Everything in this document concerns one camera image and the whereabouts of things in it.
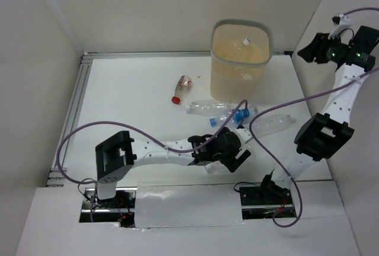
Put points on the glossy white tape sheet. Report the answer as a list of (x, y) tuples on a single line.
[(187, 206)]

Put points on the blue-labelled blue-capped bottle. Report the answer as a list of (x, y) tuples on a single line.
[(236, 119)]

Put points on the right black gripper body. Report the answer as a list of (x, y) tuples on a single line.
[(334, 50)]

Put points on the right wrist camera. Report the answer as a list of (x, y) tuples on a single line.
[(340, 22)]

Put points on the clear bottle white cap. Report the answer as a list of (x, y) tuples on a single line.
[(243, 51), (216, 167)]

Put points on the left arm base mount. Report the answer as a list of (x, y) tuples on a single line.
[(120, 209)]

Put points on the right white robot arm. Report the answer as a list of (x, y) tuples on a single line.
[(329, 130)]

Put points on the clear bottle front white cap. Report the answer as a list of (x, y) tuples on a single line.
[(216, 167)]

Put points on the aluminium frame rail left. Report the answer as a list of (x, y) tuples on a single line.
[(55, 178)]

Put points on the small red-capped bottle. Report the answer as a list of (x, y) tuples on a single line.
[(182, 88)]

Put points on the capless clear bottle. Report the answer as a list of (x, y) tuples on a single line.
[(272, 124)]

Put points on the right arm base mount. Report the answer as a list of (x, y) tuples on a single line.
[(264, 200)]

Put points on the clear bottle near bin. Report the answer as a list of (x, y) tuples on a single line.
[(208, 107)]

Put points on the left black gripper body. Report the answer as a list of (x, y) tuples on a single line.
[(230, 156)]

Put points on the beige mesh waste bin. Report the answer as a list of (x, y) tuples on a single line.
[(234, 81)]

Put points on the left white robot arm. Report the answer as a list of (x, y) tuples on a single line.
[(117, 155)]

